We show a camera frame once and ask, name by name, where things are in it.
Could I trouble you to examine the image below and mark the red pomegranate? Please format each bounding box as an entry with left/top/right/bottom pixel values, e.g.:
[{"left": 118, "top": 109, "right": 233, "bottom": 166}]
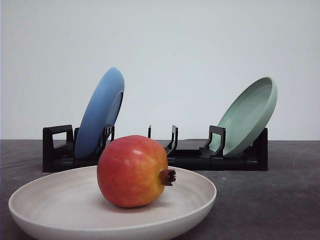
[{"left": 97, "top": 135, "right": 177, "bottom": 208}]

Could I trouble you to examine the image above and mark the white plate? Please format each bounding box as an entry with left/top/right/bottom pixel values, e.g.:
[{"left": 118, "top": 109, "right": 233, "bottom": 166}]
[{"left": 8, "top": 166, "right": 217, "bottom": 240}]

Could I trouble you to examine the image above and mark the blue plate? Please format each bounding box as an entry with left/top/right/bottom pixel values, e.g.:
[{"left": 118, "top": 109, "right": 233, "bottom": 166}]
[{"left": 74, "top": 67, "right": 125, "bottom": 160}]

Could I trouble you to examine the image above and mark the green plate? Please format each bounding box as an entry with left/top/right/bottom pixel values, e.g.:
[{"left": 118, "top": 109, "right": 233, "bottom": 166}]
[{"left": 210, "top": 77, "right": 278, "bottom": 157}]

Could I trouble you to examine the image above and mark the black dish rack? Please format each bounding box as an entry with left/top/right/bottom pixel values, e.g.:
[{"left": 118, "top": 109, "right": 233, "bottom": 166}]
[{"left": 42, "top": 124, "right": 269, "bottom": 173}]

